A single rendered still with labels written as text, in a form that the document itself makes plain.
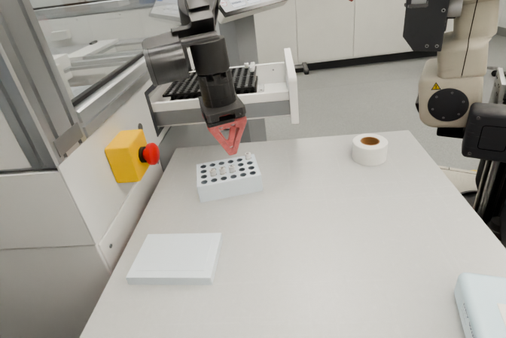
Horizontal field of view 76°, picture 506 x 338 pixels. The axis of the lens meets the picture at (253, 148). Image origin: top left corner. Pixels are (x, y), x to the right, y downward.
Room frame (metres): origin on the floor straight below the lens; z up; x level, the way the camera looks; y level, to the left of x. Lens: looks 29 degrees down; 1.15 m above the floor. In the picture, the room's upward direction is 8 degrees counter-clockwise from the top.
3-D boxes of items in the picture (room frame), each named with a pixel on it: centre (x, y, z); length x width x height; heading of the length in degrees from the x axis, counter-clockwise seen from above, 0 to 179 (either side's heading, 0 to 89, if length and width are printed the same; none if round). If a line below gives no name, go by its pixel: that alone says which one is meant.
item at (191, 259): (0.36, 0.14, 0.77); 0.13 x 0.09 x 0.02; 81
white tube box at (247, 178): (0.55, 0.06, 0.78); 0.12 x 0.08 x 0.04; 96
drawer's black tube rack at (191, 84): (0.83, 0.08, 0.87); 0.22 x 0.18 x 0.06; 84
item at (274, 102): (0.83, 0.09, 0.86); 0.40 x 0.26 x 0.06; 84
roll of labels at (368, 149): (0.58, -0.24, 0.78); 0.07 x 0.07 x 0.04
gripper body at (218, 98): (0.53, 0.05, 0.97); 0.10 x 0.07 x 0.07; 12
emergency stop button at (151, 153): (0.51, 0.19, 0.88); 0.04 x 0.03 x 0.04; 174
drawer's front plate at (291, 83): (0.81, -0.12, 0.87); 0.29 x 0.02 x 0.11; 174
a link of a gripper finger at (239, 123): (0.53, 0.04, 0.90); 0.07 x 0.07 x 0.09; 12
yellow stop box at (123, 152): (0.52, 0.22, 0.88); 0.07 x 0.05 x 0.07; 174
